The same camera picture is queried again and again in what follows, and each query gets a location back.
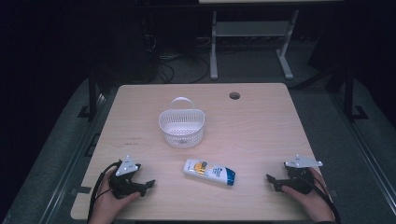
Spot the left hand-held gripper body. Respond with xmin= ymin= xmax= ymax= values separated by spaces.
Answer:
xmin=107 ymin=154 xmax=148 ymax=200

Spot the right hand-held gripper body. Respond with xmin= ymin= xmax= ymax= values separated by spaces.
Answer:
xmin=280 ymin=154 xmax=324 ymax=196

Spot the white bottle with blue cap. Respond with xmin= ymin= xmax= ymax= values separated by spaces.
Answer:
xmin=182 ymin=159 xmax=237 ymax=188

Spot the white plastic basket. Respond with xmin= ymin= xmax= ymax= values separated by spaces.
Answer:
xmin=158 ymin=96 xmax=206 ymax=149

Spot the person's right hand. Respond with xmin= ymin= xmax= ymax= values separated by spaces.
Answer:
xmin=280 ymin=167 xmax=336 ymax=224

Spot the person's left hand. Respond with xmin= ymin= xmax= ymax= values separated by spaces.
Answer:
xmin=88 ymin=169 xmax=142 ymax=224

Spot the black metal stand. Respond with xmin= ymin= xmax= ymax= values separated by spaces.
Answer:
xmin=77 ymin=69 xmax=105 ymax=121
xmin=341 ymin=66 xmax=370 ymax=123

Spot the white metal stand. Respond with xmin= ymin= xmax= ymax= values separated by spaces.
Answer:
xmin=209 ymin=8 xmax=301 ymax=81

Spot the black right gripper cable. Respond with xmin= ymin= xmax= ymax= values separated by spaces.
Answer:
xmin=297 ymin=172 xmax=343 ymax=224

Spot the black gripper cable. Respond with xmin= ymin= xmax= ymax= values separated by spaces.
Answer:
xmin=297 ymin=172 xmax=343 ymax=224
xmin=88 ymin=160 xmax=123 ymax=222

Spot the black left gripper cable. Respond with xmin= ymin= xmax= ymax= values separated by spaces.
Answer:
xmin=88 ymin=160 xmax=123 ymax=222

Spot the tangle of floor cables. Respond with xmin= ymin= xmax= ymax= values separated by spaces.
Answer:
xmin=146 ymin=34 xmax=211 ymax=85

